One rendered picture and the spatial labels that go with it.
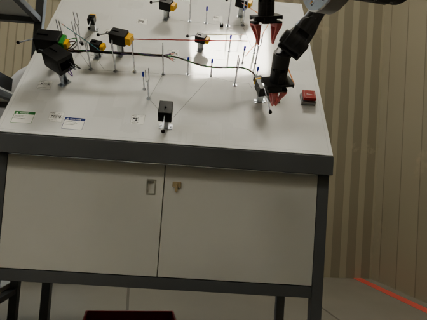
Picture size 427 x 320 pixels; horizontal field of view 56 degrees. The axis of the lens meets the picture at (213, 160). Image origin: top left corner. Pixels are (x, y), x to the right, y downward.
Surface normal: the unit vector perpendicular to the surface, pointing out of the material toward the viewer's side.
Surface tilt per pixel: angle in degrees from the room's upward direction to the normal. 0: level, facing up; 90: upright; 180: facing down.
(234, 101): 53
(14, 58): 90
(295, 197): 90
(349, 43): 90
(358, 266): 90
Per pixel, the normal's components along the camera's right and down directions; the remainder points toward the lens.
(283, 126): 0.07, -0.63
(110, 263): 0.04, -0.04
